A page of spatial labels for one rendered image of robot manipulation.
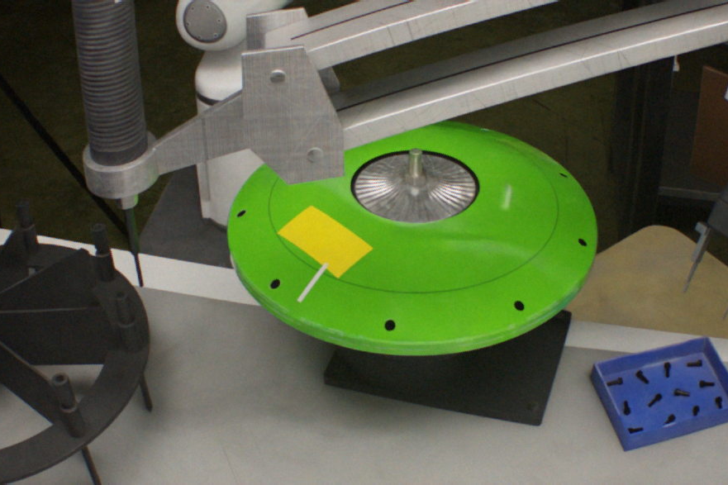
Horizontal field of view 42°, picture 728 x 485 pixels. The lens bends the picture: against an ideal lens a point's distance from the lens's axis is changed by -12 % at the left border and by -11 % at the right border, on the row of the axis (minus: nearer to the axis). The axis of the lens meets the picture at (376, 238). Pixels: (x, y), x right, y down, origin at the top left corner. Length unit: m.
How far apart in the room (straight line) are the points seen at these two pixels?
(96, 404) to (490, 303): 0.33
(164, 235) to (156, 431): 0.38
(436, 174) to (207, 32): 0.32
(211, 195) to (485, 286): 0.50
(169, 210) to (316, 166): 0.70
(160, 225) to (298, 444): 0.45
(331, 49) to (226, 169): 0.62
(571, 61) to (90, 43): 0.27
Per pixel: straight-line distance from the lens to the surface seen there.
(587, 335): 1.01
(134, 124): 0.61
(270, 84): 0.58
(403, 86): 0.62
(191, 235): 1.24
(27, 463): 0.81
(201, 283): 1.07
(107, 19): 0.58
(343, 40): 0.57
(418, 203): 0.85
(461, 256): 0.81
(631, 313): 1.50
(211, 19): 1.08
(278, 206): 0.88
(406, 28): 0.57
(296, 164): 0.60
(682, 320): 1.50
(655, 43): 0.60
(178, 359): 0.99
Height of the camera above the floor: 1.59
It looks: 37 degrees down
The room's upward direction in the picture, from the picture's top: 1 degrees counter-clockwise
